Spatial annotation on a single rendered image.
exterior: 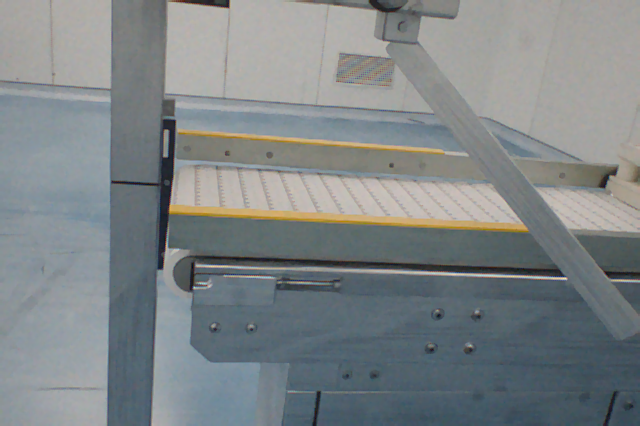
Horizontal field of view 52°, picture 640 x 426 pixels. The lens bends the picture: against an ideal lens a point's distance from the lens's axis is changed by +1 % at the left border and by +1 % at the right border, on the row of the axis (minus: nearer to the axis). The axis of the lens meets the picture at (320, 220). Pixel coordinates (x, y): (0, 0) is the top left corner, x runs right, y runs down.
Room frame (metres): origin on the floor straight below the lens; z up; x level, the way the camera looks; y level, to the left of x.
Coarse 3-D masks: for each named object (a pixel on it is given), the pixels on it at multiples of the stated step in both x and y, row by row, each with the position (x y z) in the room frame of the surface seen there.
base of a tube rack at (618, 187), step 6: (612, 180) 0.87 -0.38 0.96; (618, 180) 0.86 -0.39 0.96; (606, 186) 0.87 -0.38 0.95; (612, 186) 0.86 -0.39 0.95; (618, 186) 0.85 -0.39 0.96; (624, 186) 0.84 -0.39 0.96; (630, 186) 0.83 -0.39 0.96; (636, 186) 0.83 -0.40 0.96; (612, 192) 0.86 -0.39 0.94; (618, 192) 0.85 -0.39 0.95; (624, 192) 0.84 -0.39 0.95; (630, 192) 0.83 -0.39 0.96; (636, 192) 0.82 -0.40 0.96; (618, 198) 0.85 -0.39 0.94; (624, 198) 0.83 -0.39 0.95; (630, 198) 0.82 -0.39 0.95; (636, 198) 0.81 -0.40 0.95; (630, 204) 0.82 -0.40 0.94; (636, 204) 0.81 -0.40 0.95
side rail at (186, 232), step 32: (192, 224) 0.50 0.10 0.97; (224, 224) 0.50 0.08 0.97; (256, 224) 0.51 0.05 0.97; (288, 224) 0.51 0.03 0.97; (320, 224) 0.52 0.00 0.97; (352, 224) 0.53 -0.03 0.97; (384, 256) 0.53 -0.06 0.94; (416, 256) 0.54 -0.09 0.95; (448, 256) 0.55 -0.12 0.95; (480, 256) 0.55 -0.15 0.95; (512, 256) 0.56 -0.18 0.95; (544, 256) 0.57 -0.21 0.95; (608, 256) 0.58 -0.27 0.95
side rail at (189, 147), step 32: (192, 160) 0.76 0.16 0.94; (224, 160) 0.77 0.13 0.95; (256, 160) 0.78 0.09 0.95; (288, 160) 0.79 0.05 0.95; (320, 160) 0.79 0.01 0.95; (352, 160) 0.80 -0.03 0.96; (384, 160) 0.81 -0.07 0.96; (416, 160) 0.82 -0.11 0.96; (448, 160) 0.83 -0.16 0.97; (544, 160) 0.87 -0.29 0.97
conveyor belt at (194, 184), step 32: (192, 192) 0.65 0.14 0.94; (224, 192) 0.67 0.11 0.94; (256, 192) 0.68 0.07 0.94; (288, 192) 0.70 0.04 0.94; (320, 192) 0.71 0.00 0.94; (352, 192) 0.73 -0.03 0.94; (384, 192) 0.74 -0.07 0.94; (416, 192) 0.76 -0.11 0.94; (448, 192) 0.78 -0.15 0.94; (480, 192) 0.80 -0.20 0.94; (544, 192) 0.84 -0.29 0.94; (576, 192) 0.86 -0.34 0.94; (576, 224) 0.72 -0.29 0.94; (608, 224) 0.73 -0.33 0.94; (224, 256) 0.59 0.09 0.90; (256, 256) 0.52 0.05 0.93; (288, 256) 0.53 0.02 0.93; (320, 256) 0.54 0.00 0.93; (352, 256) 0.54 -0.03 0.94
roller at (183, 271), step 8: (192, 256) 0.51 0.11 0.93; (200, 256) 0.52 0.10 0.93; (208, 256) 0.53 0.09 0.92; (176, 264) 0.51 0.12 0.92; (184, 264) 0.51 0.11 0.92; (192, 264) 0.51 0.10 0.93; (176, 272) 0.50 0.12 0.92; (184, 272) 0.51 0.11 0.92; (192, 272) 0.51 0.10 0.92; (176, 280) 0.50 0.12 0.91; (184, 280) 0.51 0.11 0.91; (192, 280) 0.51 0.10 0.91; (184, 288) 0.51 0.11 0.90; (192, 288) 0.51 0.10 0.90
